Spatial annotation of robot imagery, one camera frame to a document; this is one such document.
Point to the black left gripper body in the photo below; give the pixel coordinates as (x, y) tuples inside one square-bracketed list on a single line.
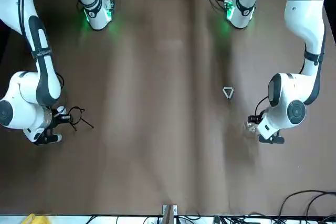
[(256, 119)]

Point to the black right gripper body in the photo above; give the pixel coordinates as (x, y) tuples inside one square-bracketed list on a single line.
[(63, 119)]

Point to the clear glass alcohol lamp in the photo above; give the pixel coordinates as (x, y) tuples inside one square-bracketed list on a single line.
[(250, 128)]

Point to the white porcelain crucible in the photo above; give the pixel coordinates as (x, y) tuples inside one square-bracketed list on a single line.
[(61, 109)]

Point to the black metal tripod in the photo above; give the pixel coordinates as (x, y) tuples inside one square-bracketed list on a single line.
[(88, 123)]

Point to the white clay triangle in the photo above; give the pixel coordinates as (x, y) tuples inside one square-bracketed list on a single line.
[(228, 87)]

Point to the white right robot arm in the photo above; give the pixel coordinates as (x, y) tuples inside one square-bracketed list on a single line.
[(23, 90)]

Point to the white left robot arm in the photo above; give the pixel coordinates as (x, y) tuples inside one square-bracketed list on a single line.
[(302, 11)]

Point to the yellow bag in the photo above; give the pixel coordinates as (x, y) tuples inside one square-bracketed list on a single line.
[(36, 220)]

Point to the aluminium camera post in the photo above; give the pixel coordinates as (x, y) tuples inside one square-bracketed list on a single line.
[(168, 213)]

